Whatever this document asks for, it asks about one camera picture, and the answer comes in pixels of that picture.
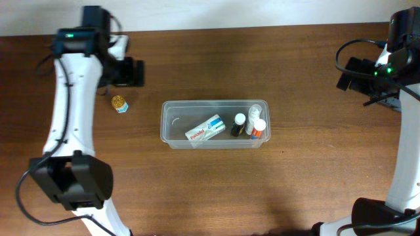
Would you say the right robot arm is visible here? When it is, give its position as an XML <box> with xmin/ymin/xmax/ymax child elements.
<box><xmin>308</xmin><ymin>7</ymin><xmax>419</xmax><ymax>236</ymax></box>

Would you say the white Panadol box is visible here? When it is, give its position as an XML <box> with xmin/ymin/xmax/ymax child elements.
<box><xmin>185</xmin><ymin>115</ymin><xmax>226</xmax><ymax>142</ymax></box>

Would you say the orange tube white cap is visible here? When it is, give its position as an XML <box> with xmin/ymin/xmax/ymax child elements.
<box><xmin>250</xmin><ymin>119</ymin><xmax>266</xmax><ymax>140</ymax></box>

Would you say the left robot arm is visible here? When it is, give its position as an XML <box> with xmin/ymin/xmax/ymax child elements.
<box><xmin>26</xmin><ymin>6</ymin><xmax>144</xmax><ymax>235</ymax></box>

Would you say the small gold-lidded jar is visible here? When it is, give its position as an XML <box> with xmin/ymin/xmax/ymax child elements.
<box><xmin>111</xmin><ymin>95</ymin><xmax>129</xmax><ymax>113</ymax></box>

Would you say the black bottle white cap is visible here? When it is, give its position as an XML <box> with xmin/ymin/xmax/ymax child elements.
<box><xmin>230</xmin><ymin>113</ymin><xmax>246</xmax><ymax>137</ymax></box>

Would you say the white clear-capped bottle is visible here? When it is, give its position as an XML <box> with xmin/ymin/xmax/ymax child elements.
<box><xmin>245</xmin><ymin>104</ymin><xmax>263</xmax><ymax>135</ymax></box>

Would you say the clear plastic container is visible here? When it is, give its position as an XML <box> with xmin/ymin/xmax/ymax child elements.
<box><xmin>160</xmin><ymin>100</ymin><xmax>271</xmax><ymax>149</ymax></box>

